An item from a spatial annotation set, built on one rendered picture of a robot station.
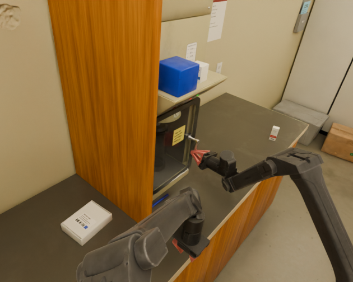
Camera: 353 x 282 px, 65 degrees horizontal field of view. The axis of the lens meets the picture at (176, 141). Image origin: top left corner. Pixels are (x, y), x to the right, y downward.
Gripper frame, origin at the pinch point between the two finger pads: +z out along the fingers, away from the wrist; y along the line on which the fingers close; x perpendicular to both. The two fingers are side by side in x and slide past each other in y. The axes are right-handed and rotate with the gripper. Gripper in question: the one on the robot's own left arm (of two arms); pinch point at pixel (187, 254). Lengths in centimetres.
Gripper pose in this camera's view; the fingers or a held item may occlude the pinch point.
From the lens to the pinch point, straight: 95.5
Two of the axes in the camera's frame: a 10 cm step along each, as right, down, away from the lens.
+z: -0.8, 8.1, 5.7
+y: -7.6, -4.2, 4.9
